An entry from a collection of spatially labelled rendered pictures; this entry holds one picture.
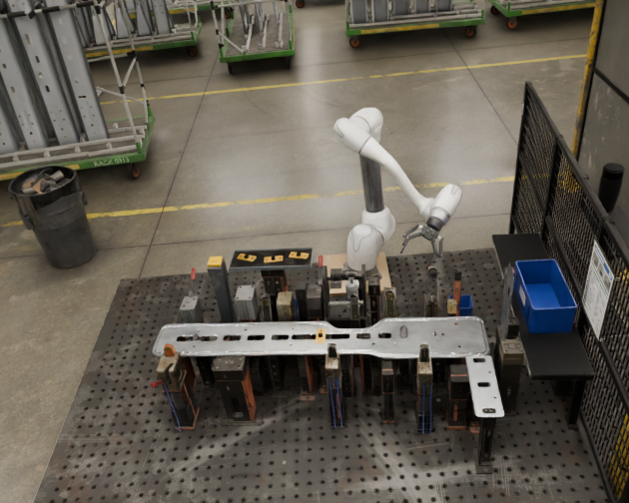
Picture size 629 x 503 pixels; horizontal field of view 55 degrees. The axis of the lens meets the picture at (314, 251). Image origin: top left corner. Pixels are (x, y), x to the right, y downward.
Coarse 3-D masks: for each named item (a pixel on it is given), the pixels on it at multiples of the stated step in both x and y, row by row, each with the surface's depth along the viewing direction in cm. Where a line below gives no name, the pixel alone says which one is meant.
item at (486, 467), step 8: (488, 408) 214; (480, 424) 219; (488, 424) 213; (480, 432) 219; (488, 432) 216; (480, 440) 220; (488, 440) 221; (480, 448) 222; (488, 448) 224; (480, 456) 225; (488, 456) 224; (480, 464) 227; (488, 464) 227; (480, 472) 225; (488, 472) 225
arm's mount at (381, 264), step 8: (328, 256) 340; (336, 256) 341; (344, 256) 340; (384, 256) 338; (328, 264) 335; (336, 264) 334; (376, 264) 332; (384, 264) 332; (328, 272) 328; (384, 272) 326; (328, 280) 322; (344, 280) 322; (384, 280) 320; (336, 288) 316; (344, 288) 316
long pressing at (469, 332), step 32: (384, 320) 253; (416, 320) 252; (448, 320) 250; (480, 320) 248; (160, 352) 251; (192, 352) 250; (224, 352) 248; (256, 352) 246; (288, 352) 244; (320, 352) 243; (352, 352) 241; (384, 352) 239; (416, 352) 237; (448, 352) 236; (480, 352) 234
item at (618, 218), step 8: (584, 176) 226; (584, 208) 231; (592, 208) 230; (616, 208) 229; (616, 216) 225; (624, 216) 224; (592, 224) 223; (616, 224) 221; (624, 224) 220; (624, 232) 216; (624, 240) 213; (608, 248) 207; (616, 256) 210
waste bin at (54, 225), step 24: (48, 168) 475; (24, 192) 448; (48, 192) 437; (72, 192) 451; (24, 216) 450; (48, 216) 448; (72, 216) 461; (48, 240) 464; (72, 240) 469; (72, 264) 480
